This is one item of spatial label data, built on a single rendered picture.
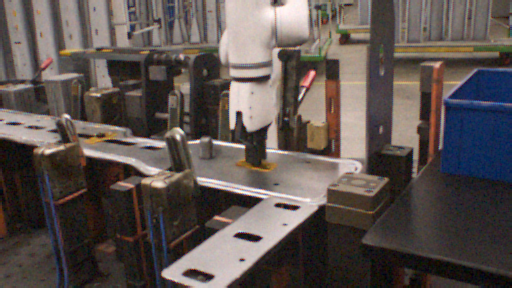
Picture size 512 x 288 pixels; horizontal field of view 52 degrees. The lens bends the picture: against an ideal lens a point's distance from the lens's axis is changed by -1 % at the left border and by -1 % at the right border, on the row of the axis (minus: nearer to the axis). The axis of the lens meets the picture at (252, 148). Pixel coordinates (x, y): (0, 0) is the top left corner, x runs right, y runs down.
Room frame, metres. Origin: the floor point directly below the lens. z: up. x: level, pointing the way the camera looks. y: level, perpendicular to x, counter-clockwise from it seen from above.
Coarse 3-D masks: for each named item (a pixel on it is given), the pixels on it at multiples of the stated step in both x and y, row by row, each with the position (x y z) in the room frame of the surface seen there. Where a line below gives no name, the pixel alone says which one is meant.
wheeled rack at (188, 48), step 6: (186, 42) 8.87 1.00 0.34; (204, 42) 8.82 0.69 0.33; (168, 48) 8.62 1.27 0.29; (174, 48) 8.60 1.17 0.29; (180, 48) 8.59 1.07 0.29; (186, 48) 8.55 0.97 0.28; (192, 48) 8.53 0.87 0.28; (198, 48) 8.52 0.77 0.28; (204, 48) 8.47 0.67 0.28; (210, 48) 8.43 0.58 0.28; (216, 48) 8.40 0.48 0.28
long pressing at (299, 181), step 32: (0, 128) 1.43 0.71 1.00; (96, 128) 1.37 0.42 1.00; (128, 128) 1.33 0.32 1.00; (128, 160) 1.10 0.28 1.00; (160, 160) 1.07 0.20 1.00; (192, 160) 1.06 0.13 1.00; (224, 160) 1.05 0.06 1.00; (288, 160) 1.03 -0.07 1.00; (320, 160) 1.02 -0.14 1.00; (352, 160) 0.99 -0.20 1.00; (224, 192) 0.91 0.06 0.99; (256, 192) 0.88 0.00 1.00; (288, 192) 0.86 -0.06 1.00; (320, 192) 0.85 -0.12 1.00
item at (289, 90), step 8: (288, 48) 1.15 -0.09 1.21; (296, 48) 1.14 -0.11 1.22; (280, 56) 1.12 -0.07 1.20; (288, 56) 1.11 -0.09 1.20; (296, 56) 1.13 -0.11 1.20; (288, 64) 1.14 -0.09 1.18; (296, 64) 1.13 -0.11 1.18; (288, 72) 1.14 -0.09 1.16; (296, 72) 1.12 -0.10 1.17; (280, 80) 1.14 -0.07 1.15; (288, 80) 1.14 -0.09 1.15; (296, 80) 1.12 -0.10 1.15; (280, 88) 1.13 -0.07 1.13; (288, 88) 1.14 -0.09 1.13; (296, 88) 1.12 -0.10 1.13; (280, 96) 1.13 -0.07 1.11; (288, 96) 1.13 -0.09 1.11; (296, 96) 1.12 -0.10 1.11; (280, 104) 1.13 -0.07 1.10; (288, 104) 1.13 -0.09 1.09; (296, 104) 1.12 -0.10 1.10; (280, 112) 1.13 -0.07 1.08; (296, 112) 1.12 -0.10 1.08; (280, 120) 1.12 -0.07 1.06
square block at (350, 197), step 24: (336, 192) 0.73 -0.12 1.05; (360, 192) 0.71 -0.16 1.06; (384, 192) 0.74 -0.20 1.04; (336, 216) 0.73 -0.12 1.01; (360, 216) 0.71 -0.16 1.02; (336, 240) 0.73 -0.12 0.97; (360, 240) 0.71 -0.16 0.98; (336, 264) 0.73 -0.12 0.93; (360, 264) 0.71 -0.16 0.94; (384, 264) 0.75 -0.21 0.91
